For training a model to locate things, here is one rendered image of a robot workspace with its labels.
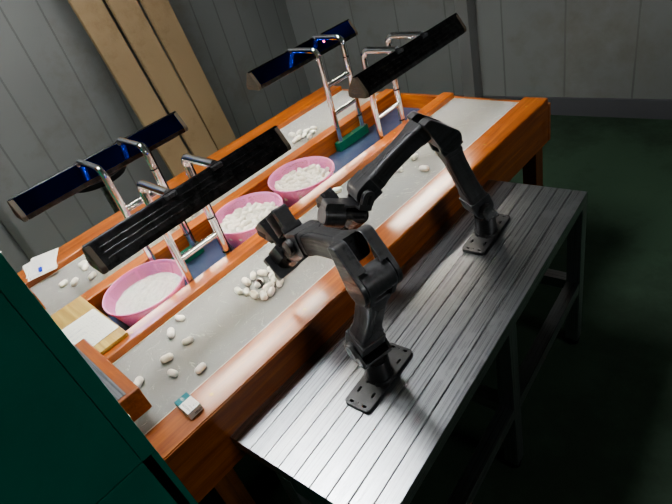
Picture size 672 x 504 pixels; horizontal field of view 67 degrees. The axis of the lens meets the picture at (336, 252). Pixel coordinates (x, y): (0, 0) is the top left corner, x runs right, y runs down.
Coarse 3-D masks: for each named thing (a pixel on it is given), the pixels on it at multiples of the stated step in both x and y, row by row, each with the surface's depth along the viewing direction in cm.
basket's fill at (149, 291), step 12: (156, 276) 171; (168, 276) 168; (132, 288) 169; (144, 288) 167; (156, 288) 164; (168, 288) 164; (120, 300) 164; (132, 300) 162; (144, 300) 161; (156, 300) 160; (120, 312) 159; (132, 312) 157
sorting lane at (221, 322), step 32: (480, 128) 196; (416, 160) 189; (384, 192) 176; (416, 192) 171; (256, 256) 164; (320, 256) 155; (224, 288) 154; (256, 288) 150; (288, 288) 146; (192, 320) 146; (224, 320) 142; (256, 320) 139; (128, 352) 141; (160, 352) 138; (192, 352) 135; (224, 352) 132; (160, 384) 128; (192, 384) 125; (160, 416) 120
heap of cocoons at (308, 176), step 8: (304, 168) 205; (312, 168) 206; (320, 168) 202; (328, 168) 201; (288, 176) 203; (296, 176) 201; (304, 176) 200; (312, 176) 198; (320, 176) 196; (280, 184) 201; (288, 184) 198; (296, 184) 196; (304, 184) 194; (312, 184) 194
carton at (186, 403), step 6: (186, 396) 116; (174, 402) 116; (180, 402) 115; (186, 402) 115; (192, 402) 115; (198, 402) 114; (180, 408) 114; (186, 408) 114; (192, 408) 113; (198, 408) 114; (186, 414) 113; (192, 414) 113
